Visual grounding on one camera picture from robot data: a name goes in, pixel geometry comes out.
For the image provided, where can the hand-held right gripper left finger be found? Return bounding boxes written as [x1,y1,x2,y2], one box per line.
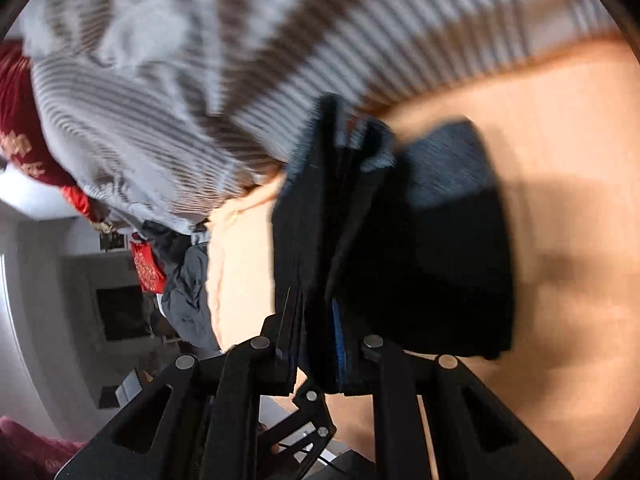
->
[55,285,306,480]

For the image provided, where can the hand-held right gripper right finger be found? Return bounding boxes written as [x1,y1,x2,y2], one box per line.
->
[330,300,573,480]

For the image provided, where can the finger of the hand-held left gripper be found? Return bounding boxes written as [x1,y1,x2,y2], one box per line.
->
[257,389,337,458]

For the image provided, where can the black pants with blue floral stripe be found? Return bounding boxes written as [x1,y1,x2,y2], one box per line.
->
[271,92,516,393]

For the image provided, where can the dark grey jacket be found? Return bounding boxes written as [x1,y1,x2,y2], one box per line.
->
[142,220,221,356]

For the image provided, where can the red embroidered pillow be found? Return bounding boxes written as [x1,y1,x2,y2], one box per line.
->
[130,240,168,295]

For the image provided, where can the dark screen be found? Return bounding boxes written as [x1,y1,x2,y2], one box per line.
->
[95,285,153,343]

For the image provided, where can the peach bedsheet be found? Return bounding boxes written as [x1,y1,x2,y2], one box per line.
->
[205,35,640,480]

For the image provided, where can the maroon cloth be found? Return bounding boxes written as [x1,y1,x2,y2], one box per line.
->
[0,415,88,480]

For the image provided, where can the grey white striped duvet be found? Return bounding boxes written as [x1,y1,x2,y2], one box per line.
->
[20,0,621,236]

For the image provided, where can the red patterned cloth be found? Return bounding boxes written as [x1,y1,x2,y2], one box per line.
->
[0,42,93,221]

